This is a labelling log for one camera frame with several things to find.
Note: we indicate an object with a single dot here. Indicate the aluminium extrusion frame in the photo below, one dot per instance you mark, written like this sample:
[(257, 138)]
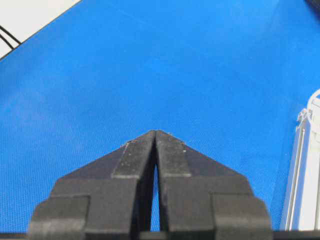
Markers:
[(301, 208)]

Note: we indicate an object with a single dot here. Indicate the blue mesh table mat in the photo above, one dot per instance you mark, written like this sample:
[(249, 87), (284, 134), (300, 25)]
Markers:
[(227, 77)]

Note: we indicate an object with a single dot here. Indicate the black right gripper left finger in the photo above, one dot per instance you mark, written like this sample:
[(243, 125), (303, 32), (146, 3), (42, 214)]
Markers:
[(107, 199)]

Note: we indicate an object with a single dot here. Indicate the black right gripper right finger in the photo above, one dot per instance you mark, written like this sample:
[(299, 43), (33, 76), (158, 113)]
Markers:
[(202, 199)]

